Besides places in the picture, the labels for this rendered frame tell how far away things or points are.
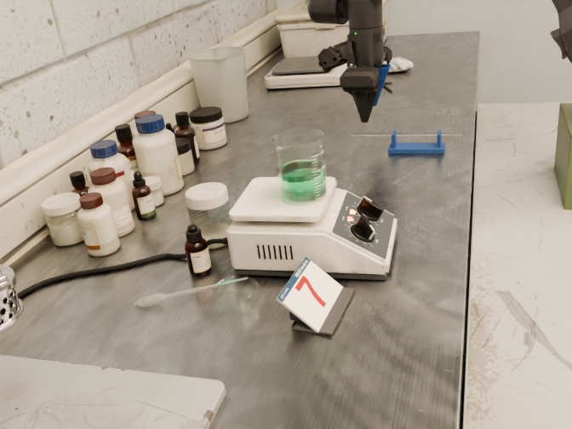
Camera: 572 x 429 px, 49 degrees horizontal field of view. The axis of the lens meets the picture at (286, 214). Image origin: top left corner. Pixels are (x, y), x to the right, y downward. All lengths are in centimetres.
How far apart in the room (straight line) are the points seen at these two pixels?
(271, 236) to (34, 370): 30
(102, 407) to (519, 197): 65
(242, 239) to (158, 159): 33
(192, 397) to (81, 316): 24
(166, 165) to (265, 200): 32
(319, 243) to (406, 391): 22
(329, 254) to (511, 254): 23
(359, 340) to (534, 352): 17
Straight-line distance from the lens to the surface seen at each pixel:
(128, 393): 65
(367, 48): 109
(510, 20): 220
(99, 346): 75
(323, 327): 69
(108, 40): 130
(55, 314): 83
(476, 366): 65
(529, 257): 83
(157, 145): 106
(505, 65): 223
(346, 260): 75
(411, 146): 115
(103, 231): 92
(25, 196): 100
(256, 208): 78
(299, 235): 75
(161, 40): 148
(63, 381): 70
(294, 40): 190
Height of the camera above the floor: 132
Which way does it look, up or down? 26 degrees down
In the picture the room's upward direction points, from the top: 7 degrees counter-clockwise
